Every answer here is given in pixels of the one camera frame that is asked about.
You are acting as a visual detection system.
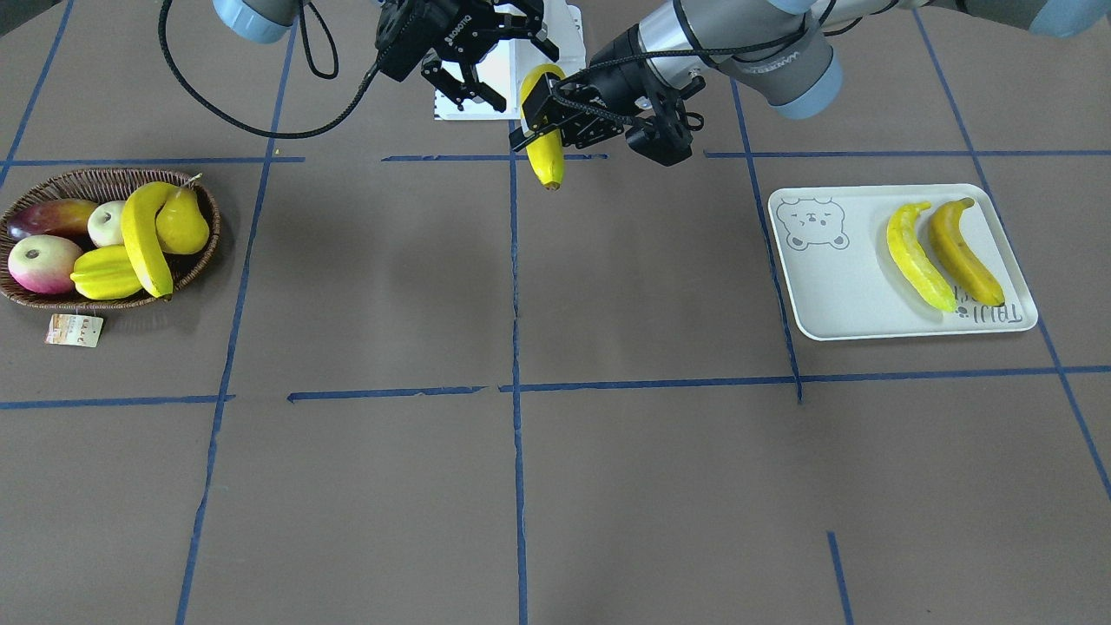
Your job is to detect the white rectangular plastic tray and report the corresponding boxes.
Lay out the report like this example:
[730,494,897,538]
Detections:
[767,183,1039,340]

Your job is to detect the red orange mango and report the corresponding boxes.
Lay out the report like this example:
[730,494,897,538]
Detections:
[7,198,98,241]

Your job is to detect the yellow pear in basket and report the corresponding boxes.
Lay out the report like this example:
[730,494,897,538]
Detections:
[156,184,211,254]

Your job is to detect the white pedestal column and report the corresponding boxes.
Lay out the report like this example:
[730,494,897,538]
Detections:
[433,1,587,120]

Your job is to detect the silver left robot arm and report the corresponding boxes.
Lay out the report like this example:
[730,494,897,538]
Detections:
[510,1,919,167]

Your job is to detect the pale green apple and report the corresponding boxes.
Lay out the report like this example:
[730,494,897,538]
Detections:
[87,201,126,248]

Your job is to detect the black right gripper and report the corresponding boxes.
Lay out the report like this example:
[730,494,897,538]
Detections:
[374,0,560,112]

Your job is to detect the yellow banana front basket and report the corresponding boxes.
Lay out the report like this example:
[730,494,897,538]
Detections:
[517,63,565,190]

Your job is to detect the yellow starfruit in basket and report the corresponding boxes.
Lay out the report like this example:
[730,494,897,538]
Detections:
[70,245,143,301]

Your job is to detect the woven wicker basket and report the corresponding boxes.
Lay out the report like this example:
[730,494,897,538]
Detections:
[3,168,221,309]

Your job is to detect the yellow banana basket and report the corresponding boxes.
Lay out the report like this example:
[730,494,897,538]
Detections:
[517,63,565,190]
[120,181,177,299]

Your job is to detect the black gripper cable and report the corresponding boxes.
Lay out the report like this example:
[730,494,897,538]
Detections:
[158,0,387,140]

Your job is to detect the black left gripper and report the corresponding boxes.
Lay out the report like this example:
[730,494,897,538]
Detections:
[509,26,695,155]

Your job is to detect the paper tag on basket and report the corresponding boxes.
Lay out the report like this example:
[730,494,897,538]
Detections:
[44,313,106,347]

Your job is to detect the yellow banana moved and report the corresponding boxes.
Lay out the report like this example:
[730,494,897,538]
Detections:
[928,196,1005,308]
[885,202,957,313]

